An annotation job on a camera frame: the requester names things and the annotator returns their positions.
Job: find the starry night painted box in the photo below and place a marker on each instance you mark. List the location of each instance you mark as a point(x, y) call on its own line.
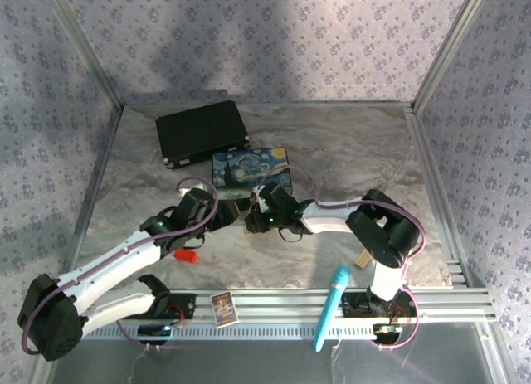
point(249, 168)

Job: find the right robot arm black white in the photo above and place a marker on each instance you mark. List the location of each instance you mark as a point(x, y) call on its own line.
point(386, 239)

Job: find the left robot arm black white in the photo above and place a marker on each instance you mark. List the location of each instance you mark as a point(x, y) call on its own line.
point(124, 261)

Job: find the red plastic block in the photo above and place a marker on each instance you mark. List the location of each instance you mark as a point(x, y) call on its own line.
point(187, 256)

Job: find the black hard case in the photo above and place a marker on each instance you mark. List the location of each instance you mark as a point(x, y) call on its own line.
point(199, 131)

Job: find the purple playing card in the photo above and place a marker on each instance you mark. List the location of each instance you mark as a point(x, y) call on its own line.
point(224, 309)

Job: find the small wooden block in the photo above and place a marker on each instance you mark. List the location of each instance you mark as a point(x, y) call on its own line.
point(363, 261)

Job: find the blue marker pen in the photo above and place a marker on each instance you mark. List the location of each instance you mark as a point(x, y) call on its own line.
point(332, 301)

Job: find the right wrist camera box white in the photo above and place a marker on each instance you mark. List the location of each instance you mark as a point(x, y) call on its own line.
point(260, 199)

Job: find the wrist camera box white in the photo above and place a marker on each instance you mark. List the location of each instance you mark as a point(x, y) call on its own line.
point(195, 188)
point(260, 199)

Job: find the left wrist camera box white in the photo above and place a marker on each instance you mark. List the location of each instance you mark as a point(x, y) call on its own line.
point(195, 188)

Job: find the aluminium front rail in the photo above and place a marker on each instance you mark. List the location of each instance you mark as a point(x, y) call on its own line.
point(269, 303)

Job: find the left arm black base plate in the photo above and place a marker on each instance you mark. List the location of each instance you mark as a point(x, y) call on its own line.
point(186, 307)

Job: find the aluminium side rail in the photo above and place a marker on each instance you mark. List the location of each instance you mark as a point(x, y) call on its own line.
point(99, 168)
point(431, 160)

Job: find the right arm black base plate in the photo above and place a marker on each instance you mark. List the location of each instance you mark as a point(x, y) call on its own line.
point(352, 307)

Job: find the aluminium frame post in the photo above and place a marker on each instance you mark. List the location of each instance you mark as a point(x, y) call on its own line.
point(448, 48)
point(83, 44)

